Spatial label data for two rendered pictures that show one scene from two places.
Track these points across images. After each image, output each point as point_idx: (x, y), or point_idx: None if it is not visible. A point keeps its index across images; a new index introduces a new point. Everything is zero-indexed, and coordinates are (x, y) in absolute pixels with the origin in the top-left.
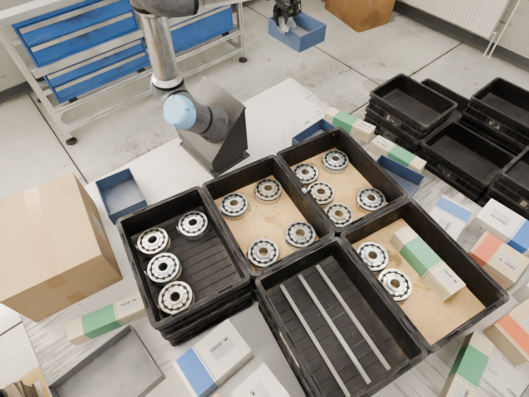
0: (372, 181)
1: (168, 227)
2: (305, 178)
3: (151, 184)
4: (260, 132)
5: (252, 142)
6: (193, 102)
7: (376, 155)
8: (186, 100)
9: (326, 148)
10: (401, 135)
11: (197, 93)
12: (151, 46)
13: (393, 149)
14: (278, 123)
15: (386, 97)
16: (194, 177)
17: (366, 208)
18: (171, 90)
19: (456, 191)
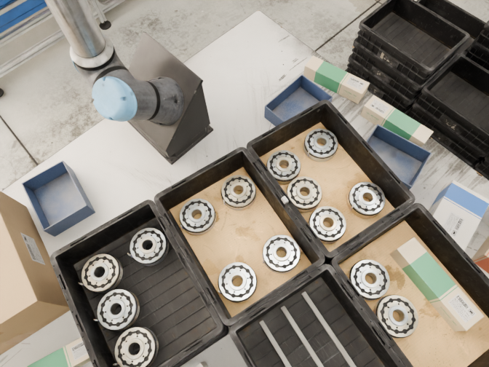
0: (368, 172)
1: (118, 248)
2: (284, 172)
3: (94, 178)
4: (224, 95)
5: (215, 111)
6: (131, 84)
7: (370, 121)
8: (121, 86)
9: (308, 125)
10: (398, 78)
11: (138, 56)
12: (59, 18)
13: (392, 115)
14: (246, 80)
15: (380, 25)
16: (147, 164)
17: (362, 212)
18: (99, 70)
19: (468, 166)
